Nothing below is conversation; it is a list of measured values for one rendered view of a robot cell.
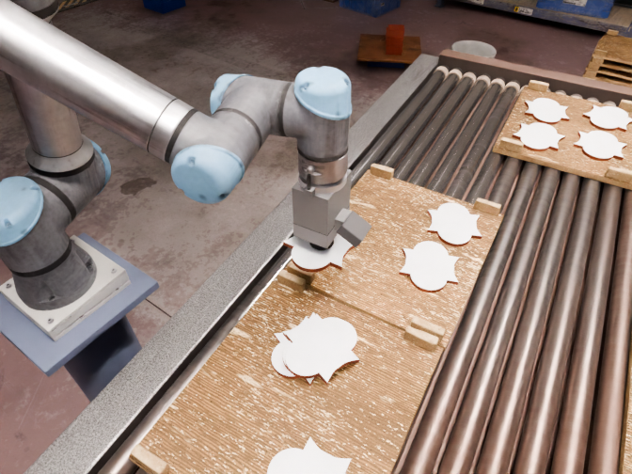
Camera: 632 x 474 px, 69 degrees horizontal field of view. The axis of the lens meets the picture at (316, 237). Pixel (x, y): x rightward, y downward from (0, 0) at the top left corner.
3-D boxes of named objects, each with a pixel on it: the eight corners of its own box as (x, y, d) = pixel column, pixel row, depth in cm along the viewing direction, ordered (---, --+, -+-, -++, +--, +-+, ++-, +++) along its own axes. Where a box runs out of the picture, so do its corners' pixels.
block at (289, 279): (276, 282, 93) (276, 274, 91) (281, 276, 94) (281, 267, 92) (302, 293, 90) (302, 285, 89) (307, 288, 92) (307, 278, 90)
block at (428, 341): (402, 339, 83) (403, 330, 81) (405, 331, 84) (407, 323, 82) (434, 354, 81) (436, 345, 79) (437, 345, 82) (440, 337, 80)
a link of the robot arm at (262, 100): (191, 100, 60) (271, 113, 57) (227, 60, 67) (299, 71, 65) (202, 150, 65) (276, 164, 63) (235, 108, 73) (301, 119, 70)
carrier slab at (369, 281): (281, 276, 96) (280, 272, 94) (368, 173, 121) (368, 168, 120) (444, 352, 83) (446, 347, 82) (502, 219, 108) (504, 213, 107)
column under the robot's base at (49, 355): (80, 463, 157) (-70, 308, 96) (166, 379, 179) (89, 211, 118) (155, 539, 141) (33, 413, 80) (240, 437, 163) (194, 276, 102)
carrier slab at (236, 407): (130, 460, 70) (127, 456, 69) (277, 279, 95) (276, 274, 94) (335, 605, 58) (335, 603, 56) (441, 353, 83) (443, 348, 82)
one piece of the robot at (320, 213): (359, 193, 63) (353, 272, 75) (384, 160, 69) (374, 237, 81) (285, 168, 67) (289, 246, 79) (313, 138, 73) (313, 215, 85)
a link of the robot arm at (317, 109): (299, 58, 64) (359, 67, 62) (301, 129, 71) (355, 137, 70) (279, 85, 58) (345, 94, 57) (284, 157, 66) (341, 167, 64)
